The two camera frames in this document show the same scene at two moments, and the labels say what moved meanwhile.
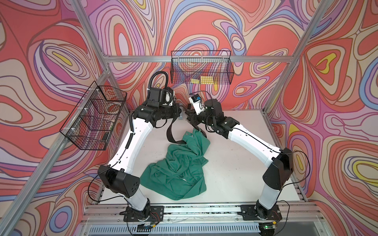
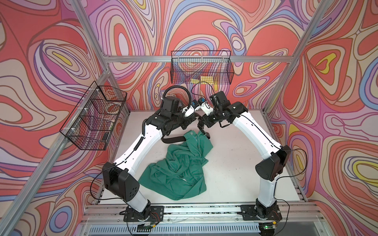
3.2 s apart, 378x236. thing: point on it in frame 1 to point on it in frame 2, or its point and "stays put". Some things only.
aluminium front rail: x=202 y=213 stays put
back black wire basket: x=202 y=67 stays put
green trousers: x=179 y=174 stays put
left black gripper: x=175 y=112 to x=187 y=121
